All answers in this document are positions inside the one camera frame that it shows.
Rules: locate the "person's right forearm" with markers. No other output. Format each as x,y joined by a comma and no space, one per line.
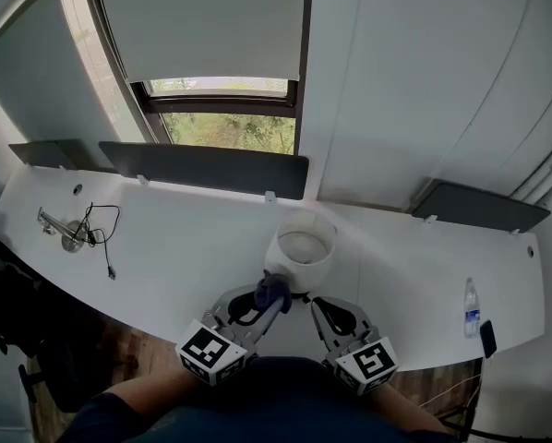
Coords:
405,411

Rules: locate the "long dark grey divider panel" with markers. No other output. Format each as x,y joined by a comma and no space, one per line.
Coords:
211,169

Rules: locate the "black smartphone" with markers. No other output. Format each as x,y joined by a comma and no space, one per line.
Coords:
488,339

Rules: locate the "grey roller blind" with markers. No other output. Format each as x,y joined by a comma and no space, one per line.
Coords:
207,16
31,86

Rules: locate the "person's left forearm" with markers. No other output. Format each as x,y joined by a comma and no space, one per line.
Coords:
151,388

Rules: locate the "metal stand with round base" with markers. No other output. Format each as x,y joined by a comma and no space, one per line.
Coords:
72,243

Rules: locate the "clear plastic water bottle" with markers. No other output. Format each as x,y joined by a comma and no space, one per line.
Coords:
472,316

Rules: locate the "dark blue cloth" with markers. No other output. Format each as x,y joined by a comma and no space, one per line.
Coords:
269,291

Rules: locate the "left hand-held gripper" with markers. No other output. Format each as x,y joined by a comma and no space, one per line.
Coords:
209,351

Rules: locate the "white wall pipes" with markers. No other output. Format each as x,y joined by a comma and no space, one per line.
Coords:
548,173

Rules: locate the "white lamp with black base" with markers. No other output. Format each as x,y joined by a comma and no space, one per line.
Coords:
313,272

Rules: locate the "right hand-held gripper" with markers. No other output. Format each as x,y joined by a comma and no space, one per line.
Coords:
366,362

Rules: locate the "person's dark blue shirt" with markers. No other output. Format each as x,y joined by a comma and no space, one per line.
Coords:
267,404

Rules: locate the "dark window frame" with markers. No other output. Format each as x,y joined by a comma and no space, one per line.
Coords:
220,104

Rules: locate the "black office chair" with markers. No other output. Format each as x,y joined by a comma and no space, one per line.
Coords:
8,302

